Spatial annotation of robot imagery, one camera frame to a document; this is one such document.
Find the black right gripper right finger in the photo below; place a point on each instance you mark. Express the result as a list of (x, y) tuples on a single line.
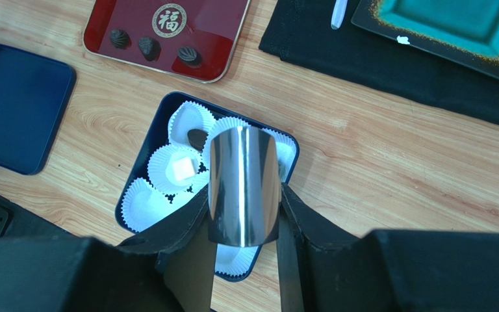
[(324, 268)]

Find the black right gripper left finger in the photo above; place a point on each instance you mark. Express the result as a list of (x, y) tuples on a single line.
[(167, 267)]

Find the white cube chocolate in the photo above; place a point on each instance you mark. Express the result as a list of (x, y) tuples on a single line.
[(183, 168)]

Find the stainless steel serving tongs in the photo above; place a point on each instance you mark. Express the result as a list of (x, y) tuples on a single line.
[(244, 188)]

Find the dark chocolate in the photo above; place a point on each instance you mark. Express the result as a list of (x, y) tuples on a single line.
[(119, 39), (189, 56), (197, 138), (149, 48)]

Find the dark blue chocolate box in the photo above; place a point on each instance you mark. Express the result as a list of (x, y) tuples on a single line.
[(157, 137)]

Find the red chocolate tray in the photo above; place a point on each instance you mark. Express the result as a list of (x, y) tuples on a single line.
[(210, 27)]

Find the white paper cup seven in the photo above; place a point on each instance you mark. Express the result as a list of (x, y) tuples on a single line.
[(234, 261)]

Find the white paper cup six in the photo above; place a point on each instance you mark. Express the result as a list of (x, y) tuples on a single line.
[(143, 206)]

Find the white paper cup four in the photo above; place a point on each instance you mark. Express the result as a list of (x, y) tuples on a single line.
[(160, 172)]

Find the white paper cup three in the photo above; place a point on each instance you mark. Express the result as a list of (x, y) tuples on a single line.
[(286, 153)]

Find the white paper cup two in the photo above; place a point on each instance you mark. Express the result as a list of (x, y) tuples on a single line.
[(219, 126)]

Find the white paper cup one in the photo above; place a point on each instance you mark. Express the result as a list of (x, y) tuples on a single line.
[(190, 115)]

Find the dark blue box lid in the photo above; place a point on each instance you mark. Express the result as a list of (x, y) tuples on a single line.
[(34, 93)]

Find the black placemat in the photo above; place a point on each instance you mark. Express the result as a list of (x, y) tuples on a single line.
[(300, 33)]

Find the silver fork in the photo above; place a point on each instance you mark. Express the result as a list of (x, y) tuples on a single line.
[(338, 13)]

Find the green square ceramic plate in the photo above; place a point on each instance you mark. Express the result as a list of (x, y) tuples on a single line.
[(465, 32)]

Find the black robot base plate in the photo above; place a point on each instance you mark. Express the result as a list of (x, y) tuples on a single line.
[(15, 221)]

